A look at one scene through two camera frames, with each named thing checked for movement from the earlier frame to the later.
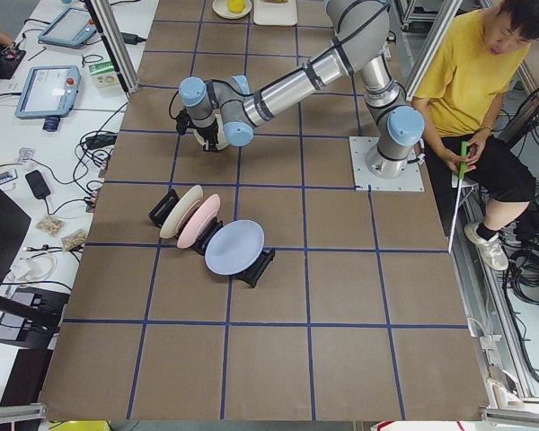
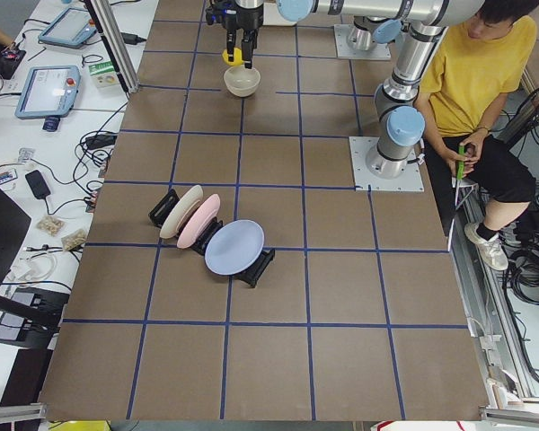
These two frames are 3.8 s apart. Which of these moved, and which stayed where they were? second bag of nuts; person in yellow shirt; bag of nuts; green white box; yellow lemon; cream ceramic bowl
Moved: cream ceramic bowl; yellow lemon
Stayed: second bag of nuts; person in yellow shirt; green white box; bag of nuts
